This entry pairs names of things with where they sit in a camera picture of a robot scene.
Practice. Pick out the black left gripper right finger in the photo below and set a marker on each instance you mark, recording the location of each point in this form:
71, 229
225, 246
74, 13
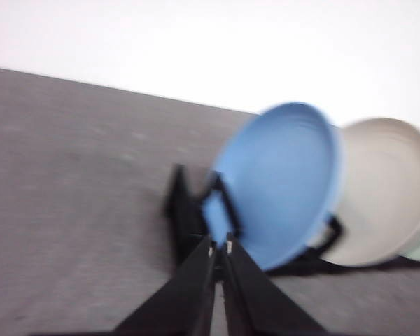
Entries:
257, 304

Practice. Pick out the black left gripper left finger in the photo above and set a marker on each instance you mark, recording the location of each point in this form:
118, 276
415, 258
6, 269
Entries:
184, 306

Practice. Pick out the white plate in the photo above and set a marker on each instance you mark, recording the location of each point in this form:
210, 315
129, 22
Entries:
378, 206

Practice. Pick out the black plate rack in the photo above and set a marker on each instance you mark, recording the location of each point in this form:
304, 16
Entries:
184, 220

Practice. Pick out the blue plate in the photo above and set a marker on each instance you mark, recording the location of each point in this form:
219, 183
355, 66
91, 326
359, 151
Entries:
282, 175

